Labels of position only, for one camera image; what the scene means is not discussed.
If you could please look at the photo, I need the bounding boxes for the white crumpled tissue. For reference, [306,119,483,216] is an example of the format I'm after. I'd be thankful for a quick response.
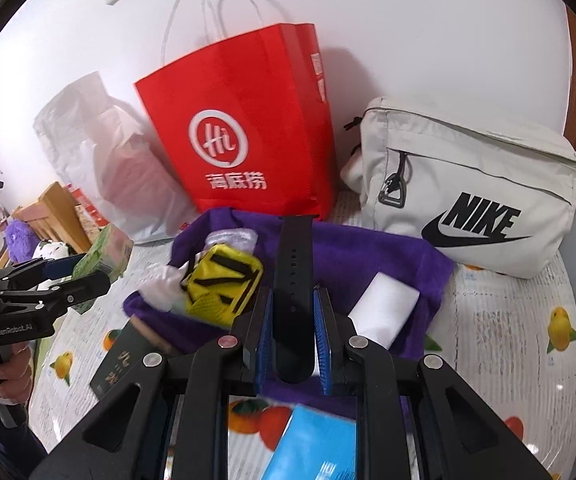
[138,260,193,313]

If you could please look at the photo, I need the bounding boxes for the clear plastic pouch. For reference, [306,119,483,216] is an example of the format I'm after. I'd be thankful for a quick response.
[203,227,259,261]

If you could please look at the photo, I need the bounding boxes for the white sponge block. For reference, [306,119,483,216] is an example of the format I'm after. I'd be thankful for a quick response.
[348,271,421,348]

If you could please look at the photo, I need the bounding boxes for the beige waist bag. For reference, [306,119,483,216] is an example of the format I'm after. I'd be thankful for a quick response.
[339,96,576,280]

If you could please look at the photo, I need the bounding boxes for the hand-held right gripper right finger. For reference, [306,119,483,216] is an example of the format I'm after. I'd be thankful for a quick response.
[313,285,554,480]

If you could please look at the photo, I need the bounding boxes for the wooden furniture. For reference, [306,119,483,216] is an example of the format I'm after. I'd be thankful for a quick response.
[0,181,93,271]

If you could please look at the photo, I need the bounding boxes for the white plastic bag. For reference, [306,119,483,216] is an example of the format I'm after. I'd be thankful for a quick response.
[32,71,203,245]

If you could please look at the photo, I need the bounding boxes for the dark green box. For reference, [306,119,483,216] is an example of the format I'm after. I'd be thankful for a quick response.
[89,320,173,401]

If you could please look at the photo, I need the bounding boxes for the black watch strap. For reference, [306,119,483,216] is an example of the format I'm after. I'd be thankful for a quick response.
[273,215,317,386]

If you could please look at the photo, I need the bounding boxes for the red paper bag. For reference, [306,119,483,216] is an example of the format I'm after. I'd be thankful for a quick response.
[134,0,337,221]

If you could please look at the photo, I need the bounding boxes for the fruit printed bed sheet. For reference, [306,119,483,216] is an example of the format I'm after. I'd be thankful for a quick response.
[32,200,576,480]

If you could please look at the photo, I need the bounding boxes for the white spotted cushion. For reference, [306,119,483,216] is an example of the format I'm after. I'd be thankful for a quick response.
[32,240,71,291]

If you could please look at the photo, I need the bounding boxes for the purple plush toy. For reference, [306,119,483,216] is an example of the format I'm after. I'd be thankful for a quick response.
[6,219,38,263]

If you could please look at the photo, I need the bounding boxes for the yellow pouch with black straps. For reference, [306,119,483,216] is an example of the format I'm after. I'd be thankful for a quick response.
[180,243,263,328]

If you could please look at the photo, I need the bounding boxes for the green tissue packet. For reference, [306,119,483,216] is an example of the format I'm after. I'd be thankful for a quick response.
[70,222,134,311]

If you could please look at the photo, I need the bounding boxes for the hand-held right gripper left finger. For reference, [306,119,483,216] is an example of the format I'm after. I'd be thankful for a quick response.
[28,285,275,480]

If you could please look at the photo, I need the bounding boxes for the blue box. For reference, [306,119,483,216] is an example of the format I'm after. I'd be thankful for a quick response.
[260,404,357,480]

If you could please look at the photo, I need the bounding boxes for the person's dark denim clothing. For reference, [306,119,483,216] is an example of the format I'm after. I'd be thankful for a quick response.
[0,395,48,480]

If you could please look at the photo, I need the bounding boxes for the purple towel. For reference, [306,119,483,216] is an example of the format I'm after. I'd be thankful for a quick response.
[122,208,456,436]

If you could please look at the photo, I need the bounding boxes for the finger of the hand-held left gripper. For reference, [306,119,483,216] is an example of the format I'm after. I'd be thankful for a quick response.
[0,252,88,292]
[0,270,112,322]

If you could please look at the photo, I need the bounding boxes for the person's left hand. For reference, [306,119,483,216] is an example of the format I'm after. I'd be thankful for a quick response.
[0,342,34,402]

